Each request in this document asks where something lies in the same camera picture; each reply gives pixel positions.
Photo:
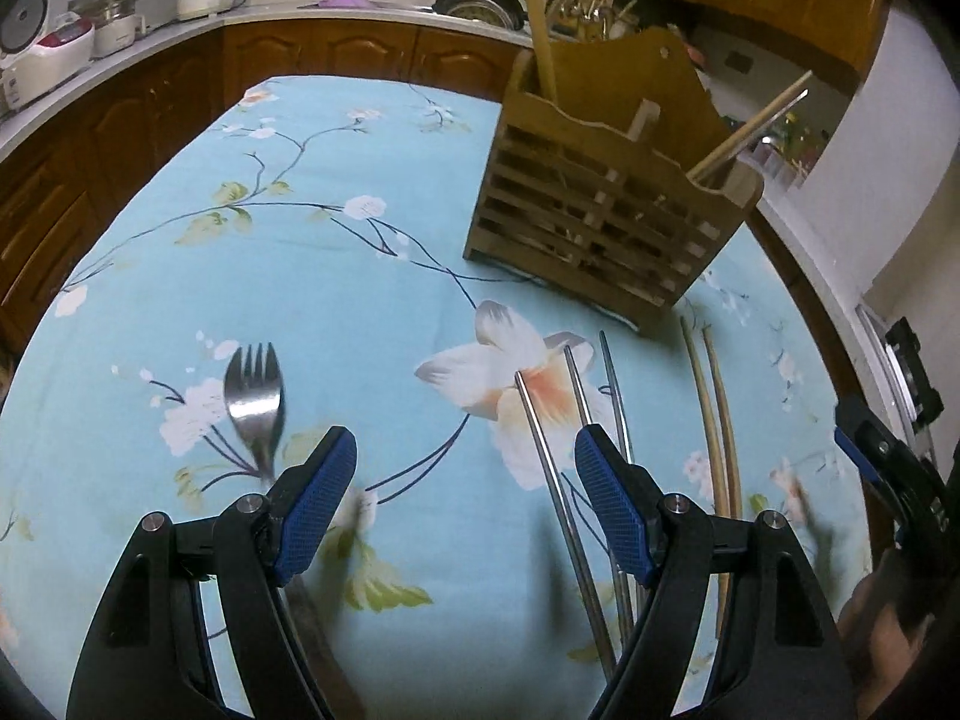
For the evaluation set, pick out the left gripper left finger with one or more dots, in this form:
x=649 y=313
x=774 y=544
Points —
x=304 y=501

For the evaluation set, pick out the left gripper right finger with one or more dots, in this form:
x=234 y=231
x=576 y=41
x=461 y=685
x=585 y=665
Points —
x=644 y=495

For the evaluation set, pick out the metal fork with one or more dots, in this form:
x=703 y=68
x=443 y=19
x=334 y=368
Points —
x=284 y=657

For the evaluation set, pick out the wooden chopstick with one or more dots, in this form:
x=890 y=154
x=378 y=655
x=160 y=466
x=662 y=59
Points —
x=717 y=470
x=729 y=446

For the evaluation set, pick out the metal spoon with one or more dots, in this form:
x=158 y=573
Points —
x=747 y=133

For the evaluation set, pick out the metal chopstick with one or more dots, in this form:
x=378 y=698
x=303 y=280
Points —
x=574 y=545
x=618 y=407
x=595 y=457

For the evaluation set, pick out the blue floral tablecloth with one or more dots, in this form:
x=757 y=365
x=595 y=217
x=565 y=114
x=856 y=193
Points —
x=327 y=217

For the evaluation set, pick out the wooden utensil holder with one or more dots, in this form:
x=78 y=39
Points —
x=590 y=188

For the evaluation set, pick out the long wooden spoon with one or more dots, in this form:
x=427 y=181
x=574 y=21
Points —
x=542 y=49

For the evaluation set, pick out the countertop utensil rack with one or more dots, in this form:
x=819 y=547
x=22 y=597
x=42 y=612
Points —
x=587 y=21

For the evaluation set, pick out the purple cutting mat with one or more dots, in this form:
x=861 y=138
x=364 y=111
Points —
x=348 y=4

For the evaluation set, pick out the small white cooker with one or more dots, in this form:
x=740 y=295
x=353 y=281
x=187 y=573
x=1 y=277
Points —
x=115 y=29

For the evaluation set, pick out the black wok pan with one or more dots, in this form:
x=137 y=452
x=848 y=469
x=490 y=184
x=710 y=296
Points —
x=506 y=14

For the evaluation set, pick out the white rice cooker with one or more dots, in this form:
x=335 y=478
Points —
x=41 y=50

